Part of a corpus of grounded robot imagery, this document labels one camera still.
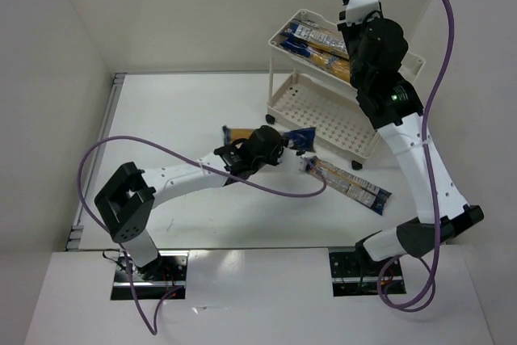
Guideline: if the spaghetti bag blue yellow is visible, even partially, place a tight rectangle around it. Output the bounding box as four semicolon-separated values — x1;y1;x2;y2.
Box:
280;38;351;82
222;125;316;153

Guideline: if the spaghetti bag label side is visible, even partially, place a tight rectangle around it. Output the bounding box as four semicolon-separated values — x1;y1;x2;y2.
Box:
304;156;392;216
281;19;348;57

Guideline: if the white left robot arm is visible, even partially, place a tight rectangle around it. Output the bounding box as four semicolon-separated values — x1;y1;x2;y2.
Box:
95;125;284;280

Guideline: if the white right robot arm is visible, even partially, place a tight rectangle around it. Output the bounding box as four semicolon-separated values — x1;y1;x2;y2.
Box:
338;16;484;263

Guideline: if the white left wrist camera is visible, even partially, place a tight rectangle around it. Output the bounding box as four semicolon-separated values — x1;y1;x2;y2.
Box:
280;149;309;173

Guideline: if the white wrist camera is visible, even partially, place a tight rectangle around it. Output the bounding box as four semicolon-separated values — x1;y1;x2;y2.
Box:
280;149;309;173
338;0;380;27

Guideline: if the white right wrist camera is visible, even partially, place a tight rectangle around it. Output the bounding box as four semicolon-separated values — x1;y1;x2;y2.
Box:
338;0;380;27

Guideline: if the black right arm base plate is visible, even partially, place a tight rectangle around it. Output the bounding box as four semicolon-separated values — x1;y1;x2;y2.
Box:
328;247;406;297

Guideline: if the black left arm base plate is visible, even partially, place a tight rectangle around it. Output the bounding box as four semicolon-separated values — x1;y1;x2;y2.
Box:
103;250;189;301

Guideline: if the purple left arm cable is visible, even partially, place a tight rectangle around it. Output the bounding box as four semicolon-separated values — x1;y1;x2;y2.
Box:
76;136;328;336

